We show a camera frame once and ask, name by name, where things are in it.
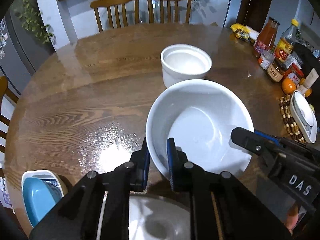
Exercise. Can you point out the small patterned square plate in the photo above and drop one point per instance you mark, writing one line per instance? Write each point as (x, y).
(46, 174)

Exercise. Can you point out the grey refrigerator with magnets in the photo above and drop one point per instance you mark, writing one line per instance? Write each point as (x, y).
(22, 53)

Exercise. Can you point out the small white lid jar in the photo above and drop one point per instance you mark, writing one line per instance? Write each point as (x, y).
(265, 60)

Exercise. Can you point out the medium white bowl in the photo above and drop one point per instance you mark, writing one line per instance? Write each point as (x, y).
(200, 116)

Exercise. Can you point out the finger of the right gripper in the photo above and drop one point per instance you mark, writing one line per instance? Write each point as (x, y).
(268, 137)
(252, 141)

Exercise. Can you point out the red lid jar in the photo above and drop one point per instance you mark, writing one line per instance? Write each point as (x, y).
(294, 73)

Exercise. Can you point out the yellow cap oil bottle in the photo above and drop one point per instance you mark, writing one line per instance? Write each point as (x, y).
(286, 42)

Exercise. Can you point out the white dish on trivet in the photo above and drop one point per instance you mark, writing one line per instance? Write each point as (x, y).
(303, 116)

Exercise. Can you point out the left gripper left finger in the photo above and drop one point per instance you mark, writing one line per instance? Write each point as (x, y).
(139, 175)

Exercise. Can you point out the orange fruit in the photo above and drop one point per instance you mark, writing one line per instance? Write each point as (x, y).
(288, 86)

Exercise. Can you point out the hanging green vine plant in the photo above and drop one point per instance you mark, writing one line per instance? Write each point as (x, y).
(30, 17)

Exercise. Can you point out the yellow snack packet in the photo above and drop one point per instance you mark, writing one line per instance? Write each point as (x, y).
(244, 33)

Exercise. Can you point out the wooden bead trivet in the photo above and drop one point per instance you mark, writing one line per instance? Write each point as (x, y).
(291, 125)

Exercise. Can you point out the brown sauce jar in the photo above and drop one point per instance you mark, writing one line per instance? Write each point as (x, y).
(276, 70)

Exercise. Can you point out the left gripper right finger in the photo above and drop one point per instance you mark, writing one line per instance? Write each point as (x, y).
(179, 168)

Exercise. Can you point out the wooden chair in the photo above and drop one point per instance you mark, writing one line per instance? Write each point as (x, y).
(5, 91)
(116, 9)
(169, 10)

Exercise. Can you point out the large white bowl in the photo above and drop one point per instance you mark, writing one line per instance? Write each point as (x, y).
(157, 217)

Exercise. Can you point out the person's hand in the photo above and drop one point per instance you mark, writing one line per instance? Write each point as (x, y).
(295, 213)

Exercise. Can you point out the wooden chair back left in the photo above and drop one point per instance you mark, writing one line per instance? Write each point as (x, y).
(116, 9)

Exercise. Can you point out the white straight-sided ramekin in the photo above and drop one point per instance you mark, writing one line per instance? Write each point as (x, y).
(182, 62)

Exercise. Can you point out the blue square bowl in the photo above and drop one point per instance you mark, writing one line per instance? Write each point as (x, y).
(39, 196)

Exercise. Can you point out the dark wooden door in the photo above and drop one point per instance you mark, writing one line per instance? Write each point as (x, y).
(253, 13)

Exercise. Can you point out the wooden chair back right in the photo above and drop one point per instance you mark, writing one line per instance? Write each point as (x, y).
(169, 10)

